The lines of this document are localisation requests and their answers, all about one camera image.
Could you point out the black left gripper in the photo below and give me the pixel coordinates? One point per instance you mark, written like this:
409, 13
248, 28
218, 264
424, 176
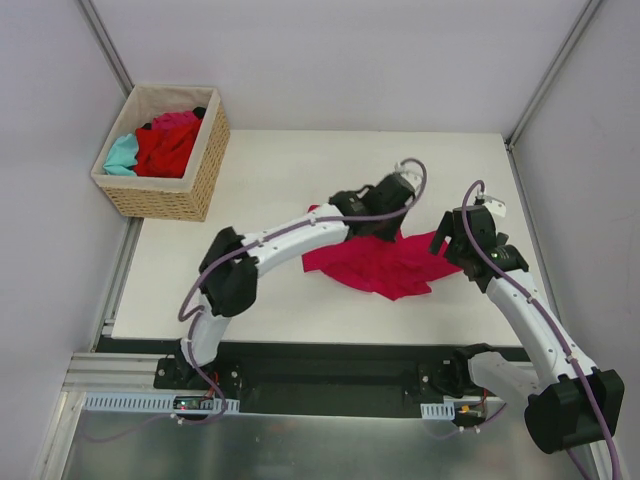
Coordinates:
382, 228

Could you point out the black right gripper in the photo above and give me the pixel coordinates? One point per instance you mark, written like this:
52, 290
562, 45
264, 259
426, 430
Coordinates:
455, 245

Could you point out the magenta t shirt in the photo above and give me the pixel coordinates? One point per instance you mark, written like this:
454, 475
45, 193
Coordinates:
394, 270
175, 120

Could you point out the wicker basket with cloth liner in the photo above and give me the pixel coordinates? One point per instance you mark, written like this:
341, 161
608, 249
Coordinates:
187, 198

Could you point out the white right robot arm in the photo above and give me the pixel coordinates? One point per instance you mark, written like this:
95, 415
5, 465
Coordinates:
567, 400

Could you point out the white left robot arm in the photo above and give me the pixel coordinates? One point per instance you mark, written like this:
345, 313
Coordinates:
229, 272

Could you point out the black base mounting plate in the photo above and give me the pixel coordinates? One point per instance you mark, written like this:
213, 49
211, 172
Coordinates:
348, 380

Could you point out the magenta t shirt in basket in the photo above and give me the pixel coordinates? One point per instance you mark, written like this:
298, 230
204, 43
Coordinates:
175, 120

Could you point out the red t shirt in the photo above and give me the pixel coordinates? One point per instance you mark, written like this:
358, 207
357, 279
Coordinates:
165, 153

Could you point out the turquoise t shirt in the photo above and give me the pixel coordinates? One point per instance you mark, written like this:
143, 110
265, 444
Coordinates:
122, 156

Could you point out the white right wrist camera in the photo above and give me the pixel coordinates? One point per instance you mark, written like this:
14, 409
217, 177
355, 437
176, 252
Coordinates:
495, 206

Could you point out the right slotted cable duct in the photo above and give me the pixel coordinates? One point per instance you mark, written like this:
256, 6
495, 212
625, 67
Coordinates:
438, 411

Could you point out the slotted cable duct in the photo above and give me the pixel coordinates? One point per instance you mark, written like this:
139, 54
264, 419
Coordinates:
438, 411
157, 403

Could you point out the aluminium frame rail right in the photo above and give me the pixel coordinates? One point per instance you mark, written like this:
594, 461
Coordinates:
577, 31

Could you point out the aluminium frame rail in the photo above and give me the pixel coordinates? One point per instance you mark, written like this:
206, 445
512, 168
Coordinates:
577, 31
106, 45

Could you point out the aluminium frame rail left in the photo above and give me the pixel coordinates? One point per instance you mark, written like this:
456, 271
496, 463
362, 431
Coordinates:
106, 45

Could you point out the left slotted cable duct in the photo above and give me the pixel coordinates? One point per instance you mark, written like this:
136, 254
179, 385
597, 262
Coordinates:
157, 403

